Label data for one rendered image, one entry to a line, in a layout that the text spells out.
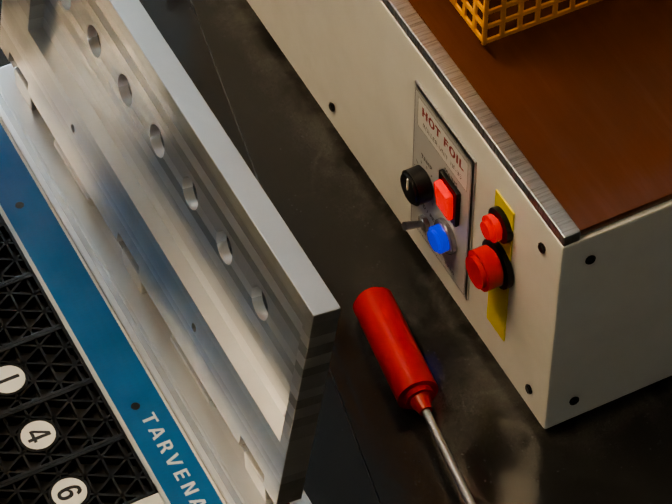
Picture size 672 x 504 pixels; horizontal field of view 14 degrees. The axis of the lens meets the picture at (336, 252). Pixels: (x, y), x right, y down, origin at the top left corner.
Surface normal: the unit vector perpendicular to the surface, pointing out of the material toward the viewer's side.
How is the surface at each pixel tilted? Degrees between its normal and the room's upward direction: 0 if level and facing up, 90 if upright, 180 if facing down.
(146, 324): 0
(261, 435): 81
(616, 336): 90
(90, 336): 0
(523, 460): 0
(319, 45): 90
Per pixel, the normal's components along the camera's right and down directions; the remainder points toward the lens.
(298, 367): -0.88, 0.25
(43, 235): 0.00, -0.64
